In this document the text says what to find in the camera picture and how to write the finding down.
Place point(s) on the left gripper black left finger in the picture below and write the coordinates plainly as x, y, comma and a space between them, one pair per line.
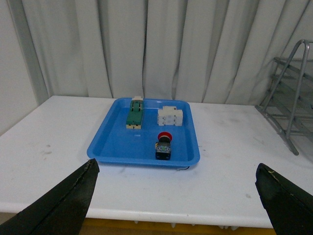
62, 210

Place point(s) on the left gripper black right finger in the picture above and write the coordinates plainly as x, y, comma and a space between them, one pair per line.
289, 207

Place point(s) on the red emergency push button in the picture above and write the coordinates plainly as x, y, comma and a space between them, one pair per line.
163, 146

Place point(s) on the blue plastic tray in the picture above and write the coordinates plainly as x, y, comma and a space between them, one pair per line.
114, 143

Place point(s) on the white circuit breaker block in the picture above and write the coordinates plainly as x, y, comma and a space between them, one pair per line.
169, 115

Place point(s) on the white curtain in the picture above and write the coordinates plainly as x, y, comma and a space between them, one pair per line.
211, 51

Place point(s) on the grey wire mesh rack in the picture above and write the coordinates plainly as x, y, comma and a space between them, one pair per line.
288, 105

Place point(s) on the green knife switch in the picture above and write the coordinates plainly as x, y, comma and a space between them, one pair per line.
135, 115

